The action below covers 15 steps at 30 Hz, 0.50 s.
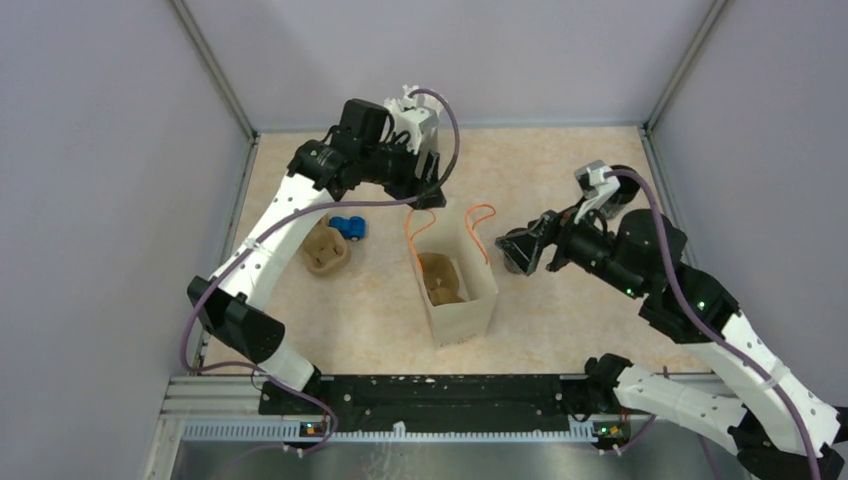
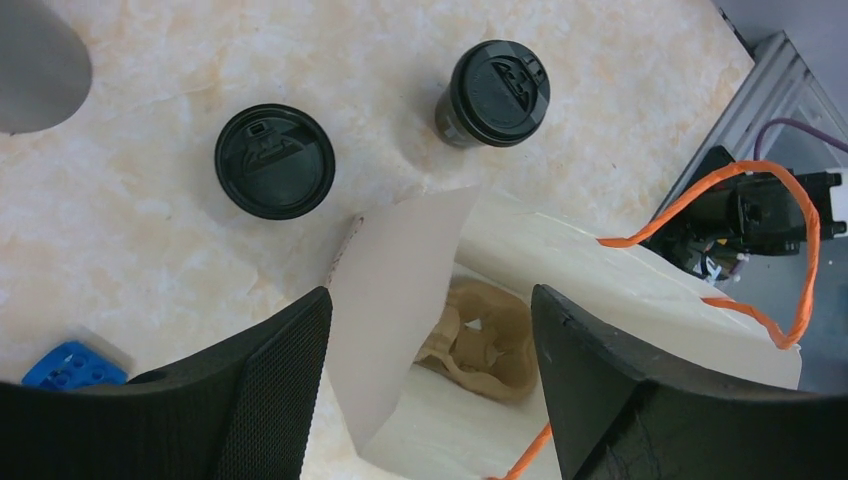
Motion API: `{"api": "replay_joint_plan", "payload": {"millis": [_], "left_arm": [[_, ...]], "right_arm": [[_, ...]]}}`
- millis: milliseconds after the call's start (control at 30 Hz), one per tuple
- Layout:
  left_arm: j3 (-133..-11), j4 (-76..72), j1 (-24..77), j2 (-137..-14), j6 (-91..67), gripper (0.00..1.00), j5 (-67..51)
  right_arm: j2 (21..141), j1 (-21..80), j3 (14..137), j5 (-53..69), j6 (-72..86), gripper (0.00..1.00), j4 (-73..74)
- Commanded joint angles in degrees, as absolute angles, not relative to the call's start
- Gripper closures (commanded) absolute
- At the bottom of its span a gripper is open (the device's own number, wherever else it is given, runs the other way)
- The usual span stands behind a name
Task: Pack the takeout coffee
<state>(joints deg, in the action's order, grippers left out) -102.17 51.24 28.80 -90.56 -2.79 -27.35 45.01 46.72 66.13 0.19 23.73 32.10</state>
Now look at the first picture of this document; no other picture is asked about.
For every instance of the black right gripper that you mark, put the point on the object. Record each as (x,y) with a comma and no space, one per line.
(552,226)

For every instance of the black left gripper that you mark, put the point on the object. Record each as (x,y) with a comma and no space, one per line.
(412,185)

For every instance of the teddy bear paper bag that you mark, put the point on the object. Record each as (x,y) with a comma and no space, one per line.
(452,231)

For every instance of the single brown pulp carrier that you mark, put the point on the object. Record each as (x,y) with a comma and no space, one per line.
(440,278)

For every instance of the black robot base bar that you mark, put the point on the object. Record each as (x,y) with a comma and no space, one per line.
(494,403)

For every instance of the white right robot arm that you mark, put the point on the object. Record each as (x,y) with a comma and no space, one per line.
(771,423)

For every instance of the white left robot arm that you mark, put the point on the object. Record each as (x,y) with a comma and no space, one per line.
(229,304)

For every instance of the blue toy car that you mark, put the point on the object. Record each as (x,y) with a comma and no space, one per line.
(351,228)

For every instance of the white wrapped straws bundle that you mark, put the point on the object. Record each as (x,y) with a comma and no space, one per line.
(408,100)

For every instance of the brown pulp cup carrier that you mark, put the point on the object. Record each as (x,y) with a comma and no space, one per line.
(324,251)

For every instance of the black paper cup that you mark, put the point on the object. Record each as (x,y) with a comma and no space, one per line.
(627,191)

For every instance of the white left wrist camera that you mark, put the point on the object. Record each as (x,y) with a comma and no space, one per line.
(417,122)

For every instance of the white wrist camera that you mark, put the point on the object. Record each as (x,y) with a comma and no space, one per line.
(417,122)
(597,185)

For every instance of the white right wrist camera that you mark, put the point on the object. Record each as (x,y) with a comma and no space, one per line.
(597,185)

